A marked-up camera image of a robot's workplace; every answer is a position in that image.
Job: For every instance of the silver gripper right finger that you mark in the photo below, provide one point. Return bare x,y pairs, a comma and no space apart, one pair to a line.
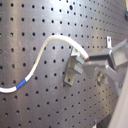
105,54

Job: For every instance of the grey metal cable clip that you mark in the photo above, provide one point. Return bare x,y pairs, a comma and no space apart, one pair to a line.
74,67

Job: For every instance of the small metal post clip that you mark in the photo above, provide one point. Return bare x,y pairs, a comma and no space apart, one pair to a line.
108,42

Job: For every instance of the perforated metal breadboard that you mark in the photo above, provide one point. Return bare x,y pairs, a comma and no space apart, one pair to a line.
45,101

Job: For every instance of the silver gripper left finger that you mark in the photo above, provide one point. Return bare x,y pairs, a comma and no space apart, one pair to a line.
103,75

